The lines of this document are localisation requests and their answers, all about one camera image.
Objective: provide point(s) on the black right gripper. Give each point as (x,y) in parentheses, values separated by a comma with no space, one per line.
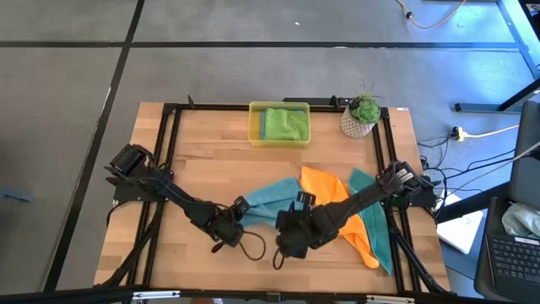
(299,232)

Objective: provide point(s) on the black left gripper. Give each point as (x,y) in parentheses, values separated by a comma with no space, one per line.
(228,228)

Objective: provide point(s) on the light blue microfiber towel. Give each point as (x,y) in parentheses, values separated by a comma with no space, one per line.
(270,198)
(262,126)

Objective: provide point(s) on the orange microfiber towel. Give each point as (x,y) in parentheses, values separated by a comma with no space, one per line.
(325,186)

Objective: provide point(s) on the green microfiber towel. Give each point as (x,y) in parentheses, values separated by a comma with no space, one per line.
(287,124)

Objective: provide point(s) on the yellow translucent plastic bin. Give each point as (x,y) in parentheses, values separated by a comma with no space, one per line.
(253,122)

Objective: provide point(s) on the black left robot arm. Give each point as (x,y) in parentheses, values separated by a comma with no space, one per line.
(177,194)

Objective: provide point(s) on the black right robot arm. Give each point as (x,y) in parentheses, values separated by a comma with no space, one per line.
(363,198)

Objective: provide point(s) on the dark teal microfiber towel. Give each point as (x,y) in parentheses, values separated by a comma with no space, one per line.
(377,228)

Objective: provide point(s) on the white triangle-patterned plant pot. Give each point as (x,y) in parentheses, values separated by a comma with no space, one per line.
(352,126)

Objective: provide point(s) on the green succulent plant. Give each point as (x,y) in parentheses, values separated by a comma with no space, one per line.
(365,110)

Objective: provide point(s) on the white tablet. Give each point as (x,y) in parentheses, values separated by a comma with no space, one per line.
(460,232)

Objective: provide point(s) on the laptop computer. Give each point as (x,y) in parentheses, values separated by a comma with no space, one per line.
(468,206)

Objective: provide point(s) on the yellow power plug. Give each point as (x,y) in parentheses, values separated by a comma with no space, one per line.
(459,134)

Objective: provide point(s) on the black laptop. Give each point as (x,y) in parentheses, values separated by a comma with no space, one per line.
(512,262)

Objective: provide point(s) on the crumpled pale cloth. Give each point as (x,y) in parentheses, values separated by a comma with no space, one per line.
(521,219)

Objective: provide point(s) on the black frame bar with brackets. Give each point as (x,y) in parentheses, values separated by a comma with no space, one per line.
(232,294)

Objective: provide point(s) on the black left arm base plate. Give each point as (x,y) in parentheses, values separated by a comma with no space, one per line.
(131,194)

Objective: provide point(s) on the black aluminium table frame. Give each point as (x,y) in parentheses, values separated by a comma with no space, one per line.
(202,107)

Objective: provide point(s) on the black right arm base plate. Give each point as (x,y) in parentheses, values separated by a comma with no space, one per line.
(424,196)

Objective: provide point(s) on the black desk leg frame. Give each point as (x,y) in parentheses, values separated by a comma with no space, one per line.
(476,108)

